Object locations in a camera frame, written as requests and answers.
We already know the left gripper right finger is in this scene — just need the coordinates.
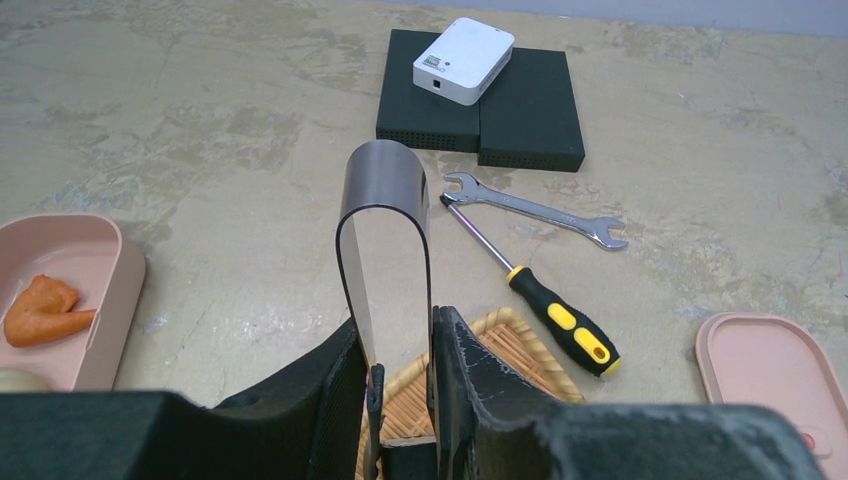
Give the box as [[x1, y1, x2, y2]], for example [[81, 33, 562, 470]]
[[431, 306, 822, 479]]

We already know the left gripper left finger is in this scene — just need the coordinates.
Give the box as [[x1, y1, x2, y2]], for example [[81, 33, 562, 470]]
[[1, 321, 366, 479]]

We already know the orange fried chicken piece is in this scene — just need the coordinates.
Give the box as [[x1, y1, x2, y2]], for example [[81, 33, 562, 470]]
[[3, 274, 97, 348]]

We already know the beige steamed bun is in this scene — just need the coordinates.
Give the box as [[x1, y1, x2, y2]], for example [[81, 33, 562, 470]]
[[0, 368, 51, 393]]

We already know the pink lunch box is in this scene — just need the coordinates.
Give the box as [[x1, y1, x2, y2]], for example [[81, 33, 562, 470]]
[[1, 213, 146, 391]]

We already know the pink lunch box lid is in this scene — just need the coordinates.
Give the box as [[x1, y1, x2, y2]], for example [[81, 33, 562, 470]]
[[695, 312, 847, 479]]

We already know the white small box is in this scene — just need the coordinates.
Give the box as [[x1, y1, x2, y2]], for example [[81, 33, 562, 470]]
[[412, 17, 515, 106]]

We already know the woven bamboo basket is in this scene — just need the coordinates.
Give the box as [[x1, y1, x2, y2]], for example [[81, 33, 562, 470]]
[[380, 307, 585, 479]]

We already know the black sushi piece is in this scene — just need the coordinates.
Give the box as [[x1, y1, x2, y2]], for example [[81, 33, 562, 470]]
[[381, 437, 438, 480]]

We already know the yellow black screwdriver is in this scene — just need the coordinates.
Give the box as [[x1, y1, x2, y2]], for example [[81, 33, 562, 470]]
[[440, 195, 622, 378]]

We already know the silver wrench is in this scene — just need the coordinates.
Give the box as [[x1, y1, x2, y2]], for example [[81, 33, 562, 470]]
[[444, 172, 628, 251]]

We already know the black foam block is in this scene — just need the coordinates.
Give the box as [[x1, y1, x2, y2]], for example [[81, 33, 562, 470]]
[[375, 29, 586, 173]]

